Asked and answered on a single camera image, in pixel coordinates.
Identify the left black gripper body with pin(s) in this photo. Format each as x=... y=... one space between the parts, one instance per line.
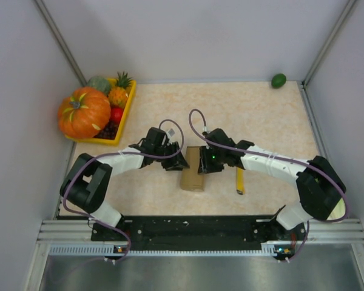
x=166 y=149

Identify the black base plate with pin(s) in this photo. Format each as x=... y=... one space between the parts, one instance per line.
x=190 y=234

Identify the small pineapple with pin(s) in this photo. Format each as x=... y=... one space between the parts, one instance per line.
x=118 y=95

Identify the orange pumpkin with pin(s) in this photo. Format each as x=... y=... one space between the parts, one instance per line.
x=84 y=113

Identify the yellow plastic tray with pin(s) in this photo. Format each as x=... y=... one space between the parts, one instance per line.
x=122 y=124

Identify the dark grape bunch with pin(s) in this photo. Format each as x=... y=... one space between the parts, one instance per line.
x=109 y=132

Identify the red apple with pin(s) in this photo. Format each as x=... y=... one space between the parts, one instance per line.
x=116 y=115

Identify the yellow utility knife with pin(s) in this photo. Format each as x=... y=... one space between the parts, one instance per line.
x=239 y=181

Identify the brown cardboard express box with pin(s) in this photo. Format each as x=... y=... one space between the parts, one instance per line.
x=190 y=179

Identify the aluminium frame rail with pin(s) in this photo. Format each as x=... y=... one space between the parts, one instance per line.
x=349 y=231

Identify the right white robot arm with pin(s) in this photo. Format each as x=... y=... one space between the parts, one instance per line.
x=320 y=190

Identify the green squash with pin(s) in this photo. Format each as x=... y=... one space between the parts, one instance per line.
x=99 y=83

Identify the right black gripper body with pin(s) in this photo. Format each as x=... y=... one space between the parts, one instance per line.
x=219 y=155

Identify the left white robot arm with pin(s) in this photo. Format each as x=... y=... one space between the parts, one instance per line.
x=83 y=190

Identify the green lettuce head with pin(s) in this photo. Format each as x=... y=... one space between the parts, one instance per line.
x=338 y=212

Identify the green lime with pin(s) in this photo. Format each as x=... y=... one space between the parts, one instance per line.
x=278 y=81

